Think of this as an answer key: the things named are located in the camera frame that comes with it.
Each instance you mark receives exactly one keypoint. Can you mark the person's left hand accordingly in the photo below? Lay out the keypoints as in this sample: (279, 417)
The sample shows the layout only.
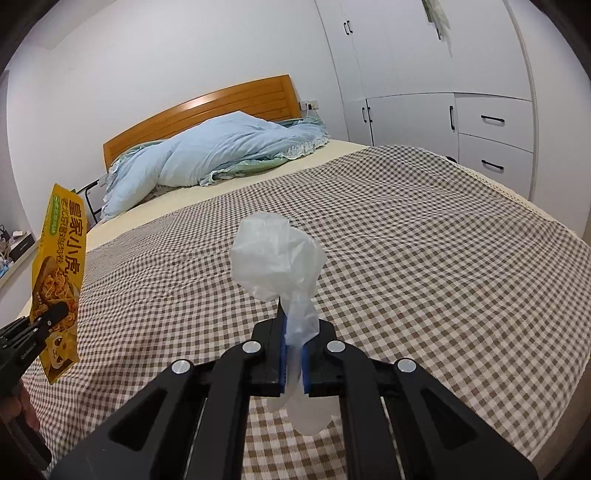
(23, 408)

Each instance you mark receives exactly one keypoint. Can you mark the pile of bags and boxes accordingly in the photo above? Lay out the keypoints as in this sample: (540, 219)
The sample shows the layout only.
(7, 258)

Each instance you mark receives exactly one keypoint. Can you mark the brown checked bedspread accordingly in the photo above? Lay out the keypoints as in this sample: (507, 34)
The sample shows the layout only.
(392, 254)

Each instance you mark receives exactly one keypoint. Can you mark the black side table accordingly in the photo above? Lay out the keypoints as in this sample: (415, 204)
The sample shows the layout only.
(94, 198)

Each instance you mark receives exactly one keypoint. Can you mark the white wardrobe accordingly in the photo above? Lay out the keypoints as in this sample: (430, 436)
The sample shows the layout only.
(415, 60)

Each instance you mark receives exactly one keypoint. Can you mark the black box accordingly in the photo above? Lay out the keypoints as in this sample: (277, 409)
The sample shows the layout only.
(24, 244)

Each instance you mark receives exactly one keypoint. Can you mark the pale yellow bed sheet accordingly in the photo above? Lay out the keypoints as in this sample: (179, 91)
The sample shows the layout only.
(332, 150)

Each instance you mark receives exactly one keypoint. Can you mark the translucent disposable plastic glove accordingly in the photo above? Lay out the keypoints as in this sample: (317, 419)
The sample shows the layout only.
(277, 258)

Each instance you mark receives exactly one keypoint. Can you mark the light blue quilt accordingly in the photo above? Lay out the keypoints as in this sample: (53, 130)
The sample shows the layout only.
(207, 152)

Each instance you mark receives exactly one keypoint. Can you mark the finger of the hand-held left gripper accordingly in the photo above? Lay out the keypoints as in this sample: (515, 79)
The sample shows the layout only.
(27, 341)

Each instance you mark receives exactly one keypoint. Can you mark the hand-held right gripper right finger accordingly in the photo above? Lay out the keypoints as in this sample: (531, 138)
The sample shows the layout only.
(306, 364)

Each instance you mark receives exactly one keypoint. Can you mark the pale green hanging cloth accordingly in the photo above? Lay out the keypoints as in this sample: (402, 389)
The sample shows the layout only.
(438, 21)

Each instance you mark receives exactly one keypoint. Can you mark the wooden bed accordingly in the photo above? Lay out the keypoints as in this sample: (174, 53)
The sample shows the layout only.
(207, 106)

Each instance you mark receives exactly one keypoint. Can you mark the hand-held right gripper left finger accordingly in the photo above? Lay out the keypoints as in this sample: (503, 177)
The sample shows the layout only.
(282, 364)

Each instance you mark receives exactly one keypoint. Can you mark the yellow snack packet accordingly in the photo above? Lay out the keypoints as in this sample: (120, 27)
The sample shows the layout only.
(57, 258)

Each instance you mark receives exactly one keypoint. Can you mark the wall socket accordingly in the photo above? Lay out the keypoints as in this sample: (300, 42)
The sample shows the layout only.
(308, 105)

